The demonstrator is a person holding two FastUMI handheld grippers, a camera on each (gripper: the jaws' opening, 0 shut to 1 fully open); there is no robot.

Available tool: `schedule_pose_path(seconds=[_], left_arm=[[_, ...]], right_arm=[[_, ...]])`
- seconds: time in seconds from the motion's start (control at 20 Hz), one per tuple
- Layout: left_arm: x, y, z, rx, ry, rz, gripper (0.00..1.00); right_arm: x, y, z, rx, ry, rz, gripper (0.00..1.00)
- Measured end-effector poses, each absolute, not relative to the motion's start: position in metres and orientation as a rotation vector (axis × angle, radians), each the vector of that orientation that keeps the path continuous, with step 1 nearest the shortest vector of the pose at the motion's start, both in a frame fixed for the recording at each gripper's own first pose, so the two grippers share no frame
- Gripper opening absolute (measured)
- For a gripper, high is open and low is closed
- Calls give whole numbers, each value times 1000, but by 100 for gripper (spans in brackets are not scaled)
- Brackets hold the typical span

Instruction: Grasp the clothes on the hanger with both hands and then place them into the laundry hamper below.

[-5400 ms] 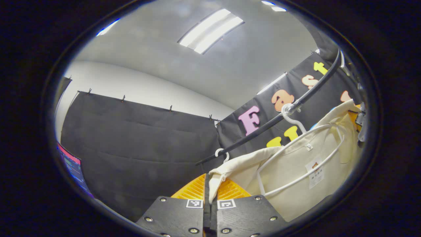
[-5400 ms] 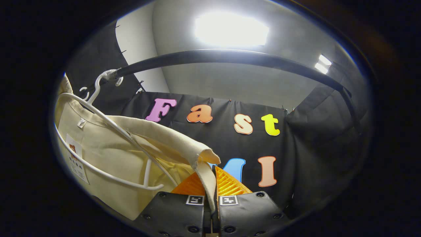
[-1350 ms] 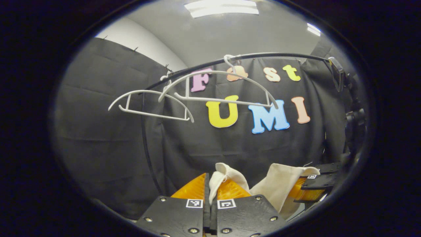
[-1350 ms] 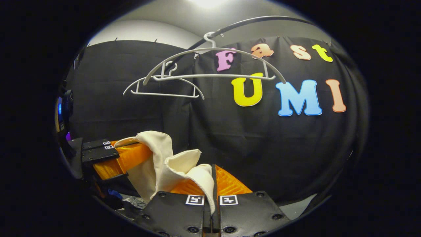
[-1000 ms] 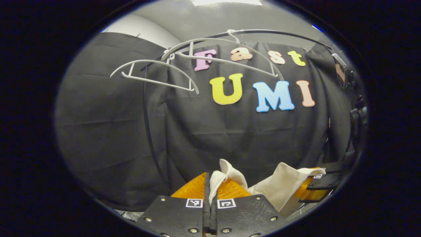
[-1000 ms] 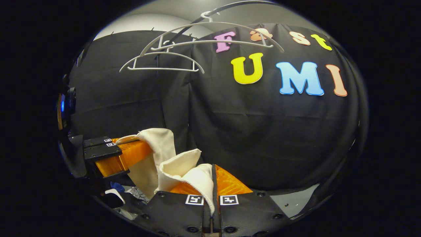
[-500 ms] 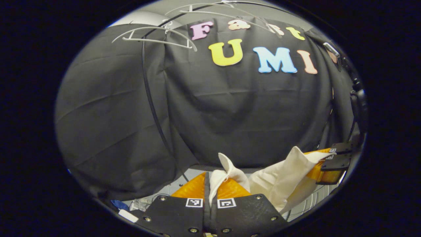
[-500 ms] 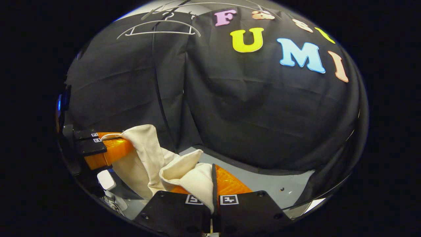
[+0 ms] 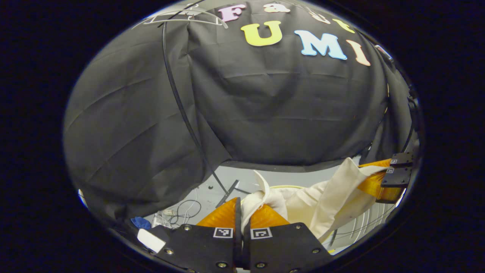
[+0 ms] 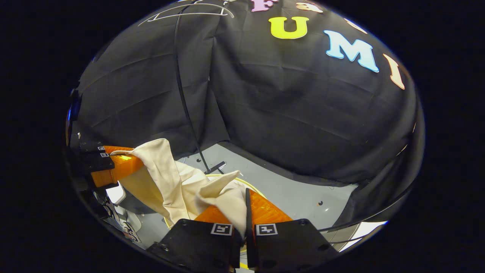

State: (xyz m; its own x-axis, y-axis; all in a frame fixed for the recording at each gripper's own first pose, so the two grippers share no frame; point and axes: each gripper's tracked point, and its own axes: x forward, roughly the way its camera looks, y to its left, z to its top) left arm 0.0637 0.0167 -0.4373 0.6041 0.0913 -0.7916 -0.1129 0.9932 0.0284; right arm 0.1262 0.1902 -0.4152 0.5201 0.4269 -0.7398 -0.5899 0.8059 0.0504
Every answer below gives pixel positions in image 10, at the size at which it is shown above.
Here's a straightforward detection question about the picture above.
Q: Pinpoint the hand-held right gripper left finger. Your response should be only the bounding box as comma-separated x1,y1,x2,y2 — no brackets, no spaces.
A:
147,206,244,273

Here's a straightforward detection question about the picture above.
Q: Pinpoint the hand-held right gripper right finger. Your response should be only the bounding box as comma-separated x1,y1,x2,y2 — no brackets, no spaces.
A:
246,188,340,273

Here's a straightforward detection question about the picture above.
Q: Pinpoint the cream shirt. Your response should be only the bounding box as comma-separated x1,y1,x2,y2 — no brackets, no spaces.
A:
110,138,252,237

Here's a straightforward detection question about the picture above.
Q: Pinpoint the white plastic clothes hanger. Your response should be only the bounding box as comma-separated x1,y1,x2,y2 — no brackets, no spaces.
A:
138,3,235,26

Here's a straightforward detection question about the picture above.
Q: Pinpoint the white patterned object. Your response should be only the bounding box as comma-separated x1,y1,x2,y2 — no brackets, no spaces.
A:
99,182,142,243

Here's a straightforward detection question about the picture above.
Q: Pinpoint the black backdrop cloth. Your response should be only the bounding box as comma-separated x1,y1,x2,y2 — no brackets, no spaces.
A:
68,0,425,228

